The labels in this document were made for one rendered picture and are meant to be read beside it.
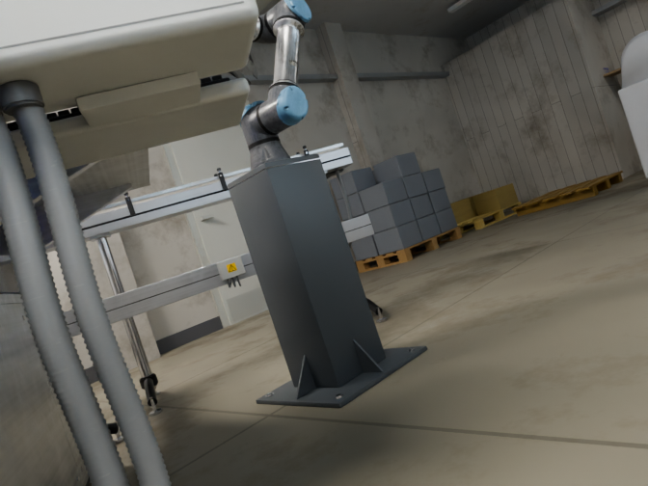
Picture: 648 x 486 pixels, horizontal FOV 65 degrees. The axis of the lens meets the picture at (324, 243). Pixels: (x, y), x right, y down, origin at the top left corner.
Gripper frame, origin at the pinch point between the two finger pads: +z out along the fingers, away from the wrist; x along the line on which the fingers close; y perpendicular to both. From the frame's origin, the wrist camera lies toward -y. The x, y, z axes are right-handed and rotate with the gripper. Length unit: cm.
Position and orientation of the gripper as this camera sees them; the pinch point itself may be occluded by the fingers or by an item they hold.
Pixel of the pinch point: (252, 78)
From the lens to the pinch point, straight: 177.9
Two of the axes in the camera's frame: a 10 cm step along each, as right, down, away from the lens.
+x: -8.0, 5.8, 1.7
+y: -2.2, -5.4, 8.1
